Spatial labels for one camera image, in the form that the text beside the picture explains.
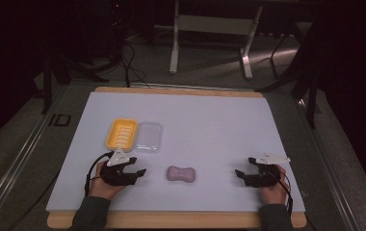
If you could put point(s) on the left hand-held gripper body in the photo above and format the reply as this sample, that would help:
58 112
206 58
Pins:
117 174

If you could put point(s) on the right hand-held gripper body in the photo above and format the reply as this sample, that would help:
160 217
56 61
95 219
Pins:
263 178

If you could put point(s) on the person's right hand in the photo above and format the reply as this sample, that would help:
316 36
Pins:
275 192

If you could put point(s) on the person's left hand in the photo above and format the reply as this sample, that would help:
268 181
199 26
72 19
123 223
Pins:
102 187

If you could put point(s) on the yellow soap dish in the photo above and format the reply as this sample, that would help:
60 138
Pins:
122 134

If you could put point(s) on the clear plastic container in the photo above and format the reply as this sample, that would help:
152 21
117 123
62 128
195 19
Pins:
149 137

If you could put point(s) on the pink soap bar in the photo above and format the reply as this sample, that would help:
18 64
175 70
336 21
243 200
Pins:
181 174

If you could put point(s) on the wooden table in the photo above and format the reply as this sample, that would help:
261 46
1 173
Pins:
171 219

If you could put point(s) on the white table mat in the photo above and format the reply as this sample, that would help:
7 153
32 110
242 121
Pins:
203 128

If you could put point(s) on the black tripod stand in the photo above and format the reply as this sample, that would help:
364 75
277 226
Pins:
47 80
311 96

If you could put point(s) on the metal floor rail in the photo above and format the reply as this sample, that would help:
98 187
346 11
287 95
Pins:
17 160
328 166

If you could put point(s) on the white metal desk frame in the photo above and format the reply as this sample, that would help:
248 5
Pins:
214 25

